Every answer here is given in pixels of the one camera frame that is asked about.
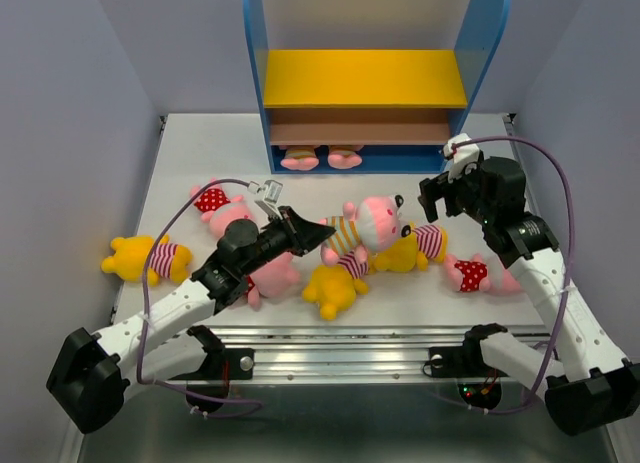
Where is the yellow bear plush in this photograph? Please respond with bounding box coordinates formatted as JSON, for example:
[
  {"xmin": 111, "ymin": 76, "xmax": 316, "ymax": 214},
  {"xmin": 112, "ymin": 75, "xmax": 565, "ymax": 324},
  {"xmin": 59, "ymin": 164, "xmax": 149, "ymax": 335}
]
[
  {"xmin": 302, "ymin": 253, "xmax": 371, "ymax": 321},
  {"xmin": 370, "ymin": 224, "xmax": 448, "ymax": 273},
  {"xmin": 100, "ymin": 235, "xmax": 193, "ymax": 286}
]

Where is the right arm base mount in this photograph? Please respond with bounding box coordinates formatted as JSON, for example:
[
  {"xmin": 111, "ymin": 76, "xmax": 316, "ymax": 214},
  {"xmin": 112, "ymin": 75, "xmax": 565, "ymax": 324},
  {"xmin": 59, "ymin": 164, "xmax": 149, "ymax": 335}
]
[{"xmin": 422, "ymin": 346, "xmax": 503, "ymax": 410}]

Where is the pink frog plush striped shirt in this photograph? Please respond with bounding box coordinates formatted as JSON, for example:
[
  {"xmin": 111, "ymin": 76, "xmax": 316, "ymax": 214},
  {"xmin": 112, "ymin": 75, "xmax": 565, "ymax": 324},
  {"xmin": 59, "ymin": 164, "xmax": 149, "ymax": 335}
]
[{"xmin": 280, "ymin": 145, "xmax": 319, "ymax": 171}]

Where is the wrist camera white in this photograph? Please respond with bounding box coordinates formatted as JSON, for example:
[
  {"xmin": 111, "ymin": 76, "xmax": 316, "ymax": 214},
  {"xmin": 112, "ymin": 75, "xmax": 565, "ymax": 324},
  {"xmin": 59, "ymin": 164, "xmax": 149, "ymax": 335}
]
[
  {"xmin": 247, "ymin": 179, "xmax": 283, "ymax": 219},
  {"xmin": 442, "ymin": 133, "xmax": 483, "ymax": 183}
]

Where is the pink pig plush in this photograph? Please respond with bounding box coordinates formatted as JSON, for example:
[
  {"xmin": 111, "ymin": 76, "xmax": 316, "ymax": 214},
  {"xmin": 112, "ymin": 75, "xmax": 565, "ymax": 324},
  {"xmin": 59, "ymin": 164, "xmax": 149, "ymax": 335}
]
[
  {"xmin": 443, "ymin": 254, "xmax": 523, "ymax": 296},
  {"xmin": 246, "ymin": 252, "xmax": 300, "ymax": 310}
]

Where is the yellow bear plush left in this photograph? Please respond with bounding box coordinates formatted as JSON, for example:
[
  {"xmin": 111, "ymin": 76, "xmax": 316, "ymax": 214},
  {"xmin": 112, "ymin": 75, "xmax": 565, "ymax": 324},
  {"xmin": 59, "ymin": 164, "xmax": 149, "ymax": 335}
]
[{"xmin": 100, "ymin": 235, "xmax": 193, "ymax": 286}]

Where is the yellow bear plush right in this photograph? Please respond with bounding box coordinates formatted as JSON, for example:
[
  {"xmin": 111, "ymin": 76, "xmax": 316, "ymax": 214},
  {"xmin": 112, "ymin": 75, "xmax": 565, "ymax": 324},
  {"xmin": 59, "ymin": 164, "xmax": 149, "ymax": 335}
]
[{"xmin": 370, "ymin": 224, "xmax": 448, "ymax": 273}]

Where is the pink plush striped body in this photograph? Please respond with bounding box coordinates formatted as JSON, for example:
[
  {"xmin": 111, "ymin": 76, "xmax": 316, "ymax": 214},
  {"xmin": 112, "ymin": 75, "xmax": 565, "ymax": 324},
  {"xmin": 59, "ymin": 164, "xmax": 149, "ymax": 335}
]
[{"xmin": 327, "ymin": 145, "xmax": 363, "ymax": 170}]

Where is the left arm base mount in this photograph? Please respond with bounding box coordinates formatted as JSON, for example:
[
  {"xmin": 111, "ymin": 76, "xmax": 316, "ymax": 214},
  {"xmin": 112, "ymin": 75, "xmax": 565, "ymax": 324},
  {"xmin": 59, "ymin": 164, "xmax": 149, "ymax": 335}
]
[{"xmin": 184, "ymin": 348, "xmax": 255, "ymax": 399}]

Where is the aluminium rail frame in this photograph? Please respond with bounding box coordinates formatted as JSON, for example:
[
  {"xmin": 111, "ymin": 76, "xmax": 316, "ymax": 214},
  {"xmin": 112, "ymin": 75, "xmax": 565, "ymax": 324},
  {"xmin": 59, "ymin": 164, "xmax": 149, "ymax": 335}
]
[{"xmin": 75, "ymin": 114, "xmax": 639, "ymax": 462}]

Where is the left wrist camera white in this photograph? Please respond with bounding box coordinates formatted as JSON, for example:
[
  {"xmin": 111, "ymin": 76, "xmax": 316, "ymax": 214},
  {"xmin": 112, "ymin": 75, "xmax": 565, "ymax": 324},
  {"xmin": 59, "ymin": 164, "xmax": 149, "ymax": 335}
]
[{"xmin": 247, "ymin": 179, "xmax": 283, "ymax": 219}]

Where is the pink pig plush centre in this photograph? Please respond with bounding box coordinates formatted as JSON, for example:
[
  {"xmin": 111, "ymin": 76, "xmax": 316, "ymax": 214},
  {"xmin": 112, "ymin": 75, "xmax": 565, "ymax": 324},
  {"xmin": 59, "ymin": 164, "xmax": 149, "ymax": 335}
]
[{"xmin": 246, "ymin": 252, "xmax": 300, "ymax": 310}]

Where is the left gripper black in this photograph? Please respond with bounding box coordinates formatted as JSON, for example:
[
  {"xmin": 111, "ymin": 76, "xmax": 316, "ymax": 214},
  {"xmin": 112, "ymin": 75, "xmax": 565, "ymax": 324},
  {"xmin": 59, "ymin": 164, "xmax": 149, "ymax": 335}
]
[{"xmin": 241, "ymin": 206, "xmax": 333, "ymax": 277}]

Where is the yellow bear plush centre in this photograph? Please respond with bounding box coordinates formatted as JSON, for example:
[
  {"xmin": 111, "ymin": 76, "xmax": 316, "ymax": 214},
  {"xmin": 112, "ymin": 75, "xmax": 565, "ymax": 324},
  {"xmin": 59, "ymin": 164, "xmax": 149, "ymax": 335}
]
[{"xmin": 302, "ymin": 253, "xmax": 371, "ymax": 321}]

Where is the blue wooden toy shelf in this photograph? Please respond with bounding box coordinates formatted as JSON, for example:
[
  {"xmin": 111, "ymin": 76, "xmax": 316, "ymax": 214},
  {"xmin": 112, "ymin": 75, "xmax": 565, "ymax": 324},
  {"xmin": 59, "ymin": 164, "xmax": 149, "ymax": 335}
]
[{"xmin": 243, "ymin": 0, "xmax": 511, "ymax": 174}]

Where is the brown lower shelf board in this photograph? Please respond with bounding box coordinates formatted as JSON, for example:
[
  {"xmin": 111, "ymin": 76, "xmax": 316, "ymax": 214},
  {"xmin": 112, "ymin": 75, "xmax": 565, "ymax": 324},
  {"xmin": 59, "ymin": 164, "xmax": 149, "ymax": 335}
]
[{"xmin": 270, "ymin": 123, "xmax": 450, "ymax": 145}]

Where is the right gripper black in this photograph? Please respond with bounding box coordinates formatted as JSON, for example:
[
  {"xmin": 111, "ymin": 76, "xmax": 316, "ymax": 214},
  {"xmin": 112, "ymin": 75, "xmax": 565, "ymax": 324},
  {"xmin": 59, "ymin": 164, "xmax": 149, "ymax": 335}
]
[{"xmin": 415, "ymin": 158, "xmax": 496, "ymax": 226}]

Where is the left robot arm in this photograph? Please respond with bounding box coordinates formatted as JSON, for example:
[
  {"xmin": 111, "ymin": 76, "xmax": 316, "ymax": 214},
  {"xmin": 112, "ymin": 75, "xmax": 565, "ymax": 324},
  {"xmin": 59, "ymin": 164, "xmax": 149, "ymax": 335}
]
[{"xmin": 46, "ymin": 206, "xmax": 335, "ymax": 434}]

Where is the pink pig plush dotted dress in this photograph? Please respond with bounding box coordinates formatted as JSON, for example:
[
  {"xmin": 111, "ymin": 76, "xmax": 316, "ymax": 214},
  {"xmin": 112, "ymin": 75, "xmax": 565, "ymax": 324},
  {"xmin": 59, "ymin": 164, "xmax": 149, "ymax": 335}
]
[{"xmin": 193, "ymin": 184, "xmax": 257, "ymax": 239}]

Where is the pink pig plush right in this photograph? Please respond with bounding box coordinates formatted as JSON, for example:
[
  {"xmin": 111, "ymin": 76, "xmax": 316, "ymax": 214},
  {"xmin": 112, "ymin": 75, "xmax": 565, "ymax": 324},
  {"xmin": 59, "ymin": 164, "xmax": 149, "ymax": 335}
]
[{"xmin": 443, "ymin": 254, "xmax": 523, "ymax": 296}]

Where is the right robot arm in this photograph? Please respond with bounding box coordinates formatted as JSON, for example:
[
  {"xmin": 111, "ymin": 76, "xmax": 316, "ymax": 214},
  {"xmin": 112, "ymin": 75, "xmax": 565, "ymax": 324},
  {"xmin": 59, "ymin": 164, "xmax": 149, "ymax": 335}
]
[{"xmin": 418, "ymin": 157, "xmax": 639, "ymax": 436}]

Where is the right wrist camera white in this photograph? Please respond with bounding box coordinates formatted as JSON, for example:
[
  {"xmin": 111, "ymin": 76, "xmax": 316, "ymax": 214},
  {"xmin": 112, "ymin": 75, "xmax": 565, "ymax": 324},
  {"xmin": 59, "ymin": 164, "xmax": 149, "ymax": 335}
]
[{"xmin": 442, "ymin": 133, "xmax": 483, "ymax": 183}]

